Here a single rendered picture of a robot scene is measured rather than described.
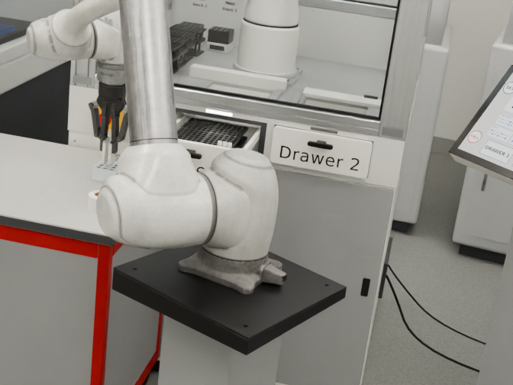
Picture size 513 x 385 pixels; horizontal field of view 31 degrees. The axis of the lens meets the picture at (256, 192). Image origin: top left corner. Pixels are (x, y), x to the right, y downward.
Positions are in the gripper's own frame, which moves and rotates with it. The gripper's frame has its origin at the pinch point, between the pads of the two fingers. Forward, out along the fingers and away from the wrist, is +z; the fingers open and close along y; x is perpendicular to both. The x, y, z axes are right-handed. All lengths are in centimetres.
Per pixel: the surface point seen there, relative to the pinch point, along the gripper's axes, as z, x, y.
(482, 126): -20, 26, 98
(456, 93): 44, 344, 72
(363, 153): -6, 28, 67
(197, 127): -6.3, 18.3, 19.2
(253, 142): -4.9, 19.6, 36.2
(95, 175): 6.2, -3.4, -1.9
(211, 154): -6.8, -3.6, 31.5
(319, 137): -8, 26, 54
